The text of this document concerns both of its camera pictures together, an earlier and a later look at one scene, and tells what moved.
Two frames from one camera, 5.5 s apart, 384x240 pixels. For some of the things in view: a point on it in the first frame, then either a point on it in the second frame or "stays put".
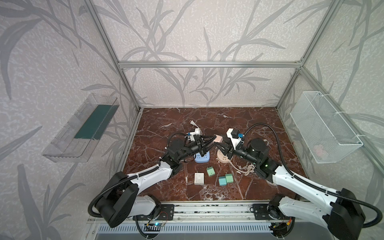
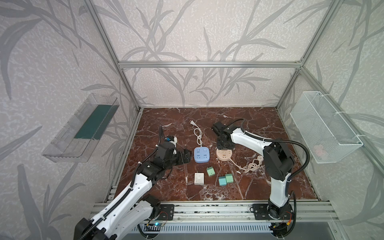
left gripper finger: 202,151 to 183,160
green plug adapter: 229,178 stays put
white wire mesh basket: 328,137 stays put
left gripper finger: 204,141 to 184,155
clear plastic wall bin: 77,141 stays put
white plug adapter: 199,178 stays put
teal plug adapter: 222,181 stays put
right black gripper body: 229,150 to 224,145
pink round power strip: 222,158 stays put
